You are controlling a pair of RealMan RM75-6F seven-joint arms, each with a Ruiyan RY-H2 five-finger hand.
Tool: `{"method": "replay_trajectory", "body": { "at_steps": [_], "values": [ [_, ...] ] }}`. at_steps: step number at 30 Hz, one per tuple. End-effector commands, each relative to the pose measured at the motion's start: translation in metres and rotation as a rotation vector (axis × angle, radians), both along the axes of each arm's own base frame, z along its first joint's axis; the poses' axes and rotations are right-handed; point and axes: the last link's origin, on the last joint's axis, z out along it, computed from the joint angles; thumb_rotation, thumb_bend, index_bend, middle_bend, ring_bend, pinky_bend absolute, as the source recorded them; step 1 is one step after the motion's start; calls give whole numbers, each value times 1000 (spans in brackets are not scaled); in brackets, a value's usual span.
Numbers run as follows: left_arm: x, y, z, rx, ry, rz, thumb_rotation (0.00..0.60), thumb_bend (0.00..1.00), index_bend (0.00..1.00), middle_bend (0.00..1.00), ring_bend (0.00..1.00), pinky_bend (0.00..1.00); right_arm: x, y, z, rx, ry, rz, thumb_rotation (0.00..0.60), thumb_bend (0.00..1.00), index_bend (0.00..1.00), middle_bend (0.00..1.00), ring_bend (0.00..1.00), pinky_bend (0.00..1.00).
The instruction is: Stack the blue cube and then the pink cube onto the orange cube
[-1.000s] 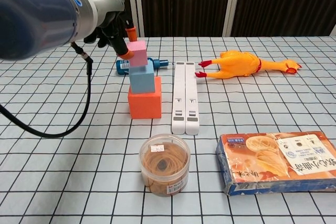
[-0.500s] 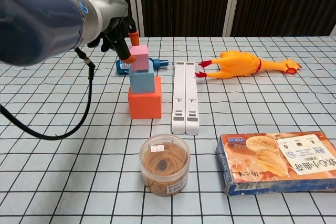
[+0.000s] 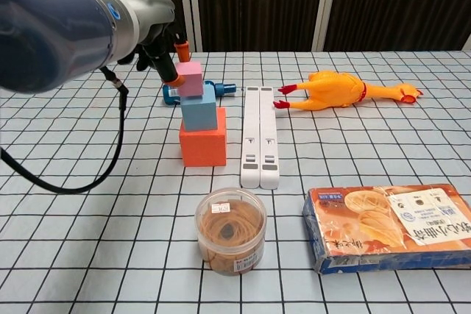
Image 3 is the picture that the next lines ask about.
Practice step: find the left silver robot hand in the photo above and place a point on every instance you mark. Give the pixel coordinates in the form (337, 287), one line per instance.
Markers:
(156, 16)

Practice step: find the pink foam cube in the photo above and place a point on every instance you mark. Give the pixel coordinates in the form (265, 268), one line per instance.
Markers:
(191, 78)

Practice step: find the light blue foam cube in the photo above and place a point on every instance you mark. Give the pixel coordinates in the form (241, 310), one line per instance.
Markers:
(198, 115)

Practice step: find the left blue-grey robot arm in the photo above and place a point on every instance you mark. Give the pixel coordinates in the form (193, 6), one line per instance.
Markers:
(48, 34)

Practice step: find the blue spray bottle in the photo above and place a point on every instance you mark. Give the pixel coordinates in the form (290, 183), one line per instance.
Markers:
(224, 88)

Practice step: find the orange foam cube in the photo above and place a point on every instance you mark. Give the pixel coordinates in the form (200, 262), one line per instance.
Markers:
(202, 148)

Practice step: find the white folding stand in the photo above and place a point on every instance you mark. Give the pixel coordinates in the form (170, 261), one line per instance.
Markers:
(252, 137)

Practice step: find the yellow rubber chicken toy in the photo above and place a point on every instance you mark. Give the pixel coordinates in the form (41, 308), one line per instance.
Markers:
(331, 89)

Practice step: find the checkered light blue tablecloth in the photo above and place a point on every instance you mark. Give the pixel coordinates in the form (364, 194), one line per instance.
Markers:
(331, 152)

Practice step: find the clear jar of rubber bands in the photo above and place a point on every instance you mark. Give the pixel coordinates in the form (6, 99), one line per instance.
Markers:
(231, 233)

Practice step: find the orange cookie box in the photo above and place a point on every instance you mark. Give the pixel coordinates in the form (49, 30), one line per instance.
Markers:
(386, 225)

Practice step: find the white partition post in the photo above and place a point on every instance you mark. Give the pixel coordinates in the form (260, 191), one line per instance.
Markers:
(324, 5)
(193, 5)

